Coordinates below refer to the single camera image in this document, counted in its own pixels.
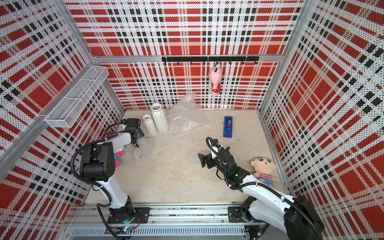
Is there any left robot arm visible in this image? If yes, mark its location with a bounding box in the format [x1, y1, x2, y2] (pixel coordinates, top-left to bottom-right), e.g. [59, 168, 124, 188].
[70, 118, 144, 215]

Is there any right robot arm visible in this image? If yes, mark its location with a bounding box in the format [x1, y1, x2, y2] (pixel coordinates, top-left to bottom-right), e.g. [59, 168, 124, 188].
[198, 137, 325, 240]

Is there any crumpled bubble wrap pile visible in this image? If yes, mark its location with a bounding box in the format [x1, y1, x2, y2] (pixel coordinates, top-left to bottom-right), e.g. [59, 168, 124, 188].
[166, 92, 209, 135]

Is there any short white ribbed vase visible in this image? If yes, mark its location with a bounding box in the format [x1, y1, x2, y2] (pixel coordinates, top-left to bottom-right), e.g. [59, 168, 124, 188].
[143, 114, 158, 137]

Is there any blue box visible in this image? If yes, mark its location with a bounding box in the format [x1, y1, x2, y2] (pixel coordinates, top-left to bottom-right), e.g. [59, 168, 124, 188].
[223, 116, 233, 138]

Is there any tall white ribbed vase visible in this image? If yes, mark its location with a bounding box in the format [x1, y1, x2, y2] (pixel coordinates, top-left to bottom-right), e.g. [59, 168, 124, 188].
[151, 103, 169, 134]

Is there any owl plush toy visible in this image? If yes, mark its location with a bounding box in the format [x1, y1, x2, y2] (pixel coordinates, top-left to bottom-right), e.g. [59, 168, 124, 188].
[114, 151, 123, 167]

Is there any doll head plush toy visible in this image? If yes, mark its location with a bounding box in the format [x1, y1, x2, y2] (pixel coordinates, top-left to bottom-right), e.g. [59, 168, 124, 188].
[251, 158, 278, 186]

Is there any pink hanging plush toy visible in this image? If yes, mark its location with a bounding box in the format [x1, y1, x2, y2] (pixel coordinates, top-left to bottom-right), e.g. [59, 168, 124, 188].
[209, 64, 223, 96]

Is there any clear wall shelf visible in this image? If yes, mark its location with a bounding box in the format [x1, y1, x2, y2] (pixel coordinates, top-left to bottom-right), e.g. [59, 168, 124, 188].
[45, 65, 109, 129]

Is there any black hook rail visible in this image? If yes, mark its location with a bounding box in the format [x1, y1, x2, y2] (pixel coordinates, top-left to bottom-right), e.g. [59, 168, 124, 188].
[161, 56, 260, 64]

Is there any metal base rail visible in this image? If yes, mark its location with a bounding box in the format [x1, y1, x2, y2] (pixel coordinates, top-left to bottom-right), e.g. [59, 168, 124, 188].
[60, 203, 268, 240]

